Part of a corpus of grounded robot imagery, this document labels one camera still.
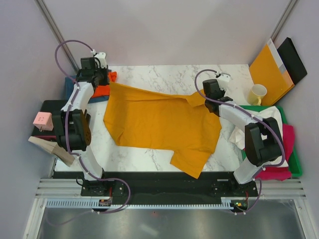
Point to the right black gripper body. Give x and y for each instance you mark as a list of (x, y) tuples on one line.
[(206, 102)]

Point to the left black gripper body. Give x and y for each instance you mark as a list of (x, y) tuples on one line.
[(102, 75)]

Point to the yellow t shirt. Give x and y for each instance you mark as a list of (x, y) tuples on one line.
[(180, 123)]

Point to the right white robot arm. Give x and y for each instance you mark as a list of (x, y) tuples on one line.
[(246, 171)]

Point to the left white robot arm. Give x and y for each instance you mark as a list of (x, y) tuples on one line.
[(77, 143)]

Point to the folded orange t shirt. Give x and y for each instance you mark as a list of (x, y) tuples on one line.
[(102, 91)]

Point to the folded blue t shirt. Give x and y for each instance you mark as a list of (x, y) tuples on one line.
[(69, 85)]

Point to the pale yellow mug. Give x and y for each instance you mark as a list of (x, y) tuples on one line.
[(256, 94)]

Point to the black organizer box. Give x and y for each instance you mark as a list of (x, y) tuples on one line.
[(54, 107)]

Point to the white t shirt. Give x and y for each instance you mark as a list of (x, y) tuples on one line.
[(263, 142)]

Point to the orange yellow envelope folder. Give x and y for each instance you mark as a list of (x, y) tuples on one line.
[(269, 70)]

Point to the pink cube power adapter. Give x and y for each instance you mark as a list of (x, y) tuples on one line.
[(43, 121)]

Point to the beige book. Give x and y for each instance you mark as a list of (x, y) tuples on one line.
[(53, 148)]

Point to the black flat box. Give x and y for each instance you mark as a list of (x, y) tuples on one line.
[(292, 60)]

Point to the magenta t shirt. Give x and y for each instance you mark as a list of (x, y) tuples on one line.
[(281, 173)]

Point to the green plastic tray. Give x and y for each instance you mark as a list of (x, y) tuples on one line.
[(293, 161)]

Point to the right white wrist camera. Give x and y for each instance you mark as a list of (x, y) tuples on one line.
[(223, 80)]

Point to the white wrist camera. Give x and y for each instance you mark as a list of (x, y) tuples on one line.
[(100, 58), (223, 80)]

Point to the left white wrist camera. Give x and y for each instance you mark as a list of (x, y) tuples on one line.
[(100, 58)]

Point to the left metal frame post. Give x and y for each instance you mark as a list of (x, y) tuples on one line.
[(56, 31)]

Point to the metal frame post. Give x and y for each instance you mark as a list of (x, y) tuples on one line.
[(283, 19), (56, 31)]

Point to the right metal frame post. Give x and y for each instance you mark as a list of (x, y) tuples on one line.
[(283, 19)]

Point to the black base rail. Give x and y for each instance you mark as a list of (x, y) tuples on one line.
[(172, 187)]

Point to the white slotted cable duct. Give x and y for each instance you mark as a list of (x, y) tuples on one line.
[(90, 203)]

